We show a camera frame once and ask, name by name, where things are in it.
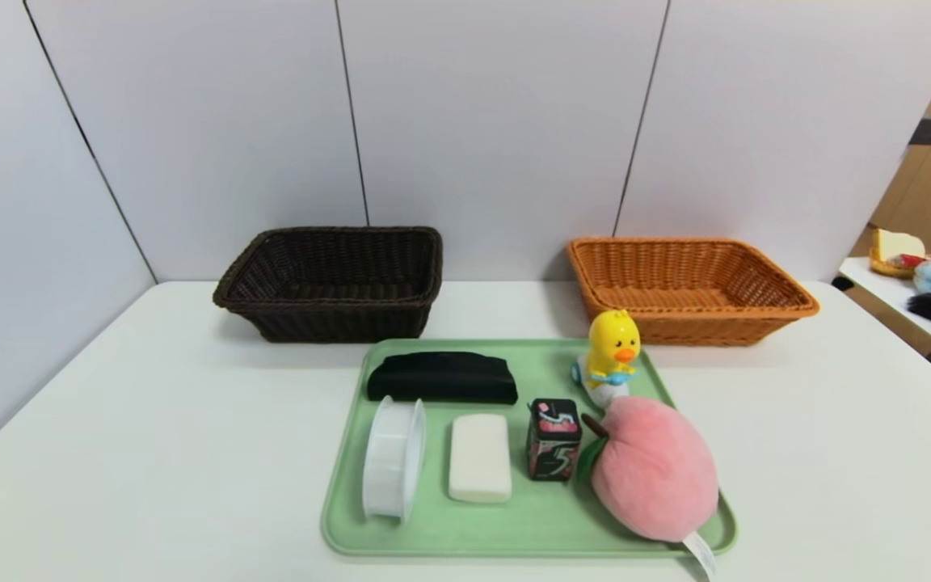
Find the orange wicker basket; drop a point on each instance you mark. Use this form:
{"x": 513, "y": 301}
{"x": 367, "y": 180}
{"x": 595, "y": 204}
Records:
{"x": 700, "y": 319}

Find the pink plush peach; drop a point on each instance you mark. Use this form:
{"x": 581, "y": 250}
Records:
{"x": 655, "y": 473}

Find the white side table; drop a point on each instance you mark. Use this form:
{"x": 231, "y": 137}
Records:
{"x": 890, "y": 295}

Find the light green plastic tray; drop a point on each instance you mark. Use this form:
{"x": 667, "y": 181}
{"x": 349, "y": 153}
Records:
{"x": 546, "y": 517}

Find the small yellow bowl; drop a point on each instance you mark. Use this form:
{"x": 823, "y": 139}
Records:
{"x": 886, "y": 267}

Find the black red gum box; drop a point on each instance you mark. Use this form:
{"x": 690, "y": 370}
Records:
{"x": 554, "y": 449}

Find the white soap bar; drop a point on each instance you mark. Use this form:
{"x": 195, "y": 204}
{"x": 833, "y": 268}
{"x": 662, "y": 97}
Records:
{"x": 479, "y": 458}

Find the white plastic spool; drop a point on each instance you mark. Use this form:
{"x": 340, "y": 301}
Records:
{"x": 389, "y": 461}

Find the dark brown wicker basket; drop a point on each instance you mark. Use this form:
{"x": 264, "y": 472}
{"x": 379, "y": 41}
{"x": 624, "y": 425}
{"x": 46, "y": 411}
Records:
{"x": 328, "y": 315}

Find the yellow duck scooter toy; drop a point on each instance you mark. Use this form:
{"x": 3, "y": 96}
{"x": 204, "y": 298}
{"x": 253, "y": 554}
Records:
{"x": 612, "y": 343}

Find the black folded pouch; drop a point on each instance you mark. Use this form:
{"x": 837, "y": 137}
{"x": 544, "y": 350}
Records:
{"x": 441, "y": 378}

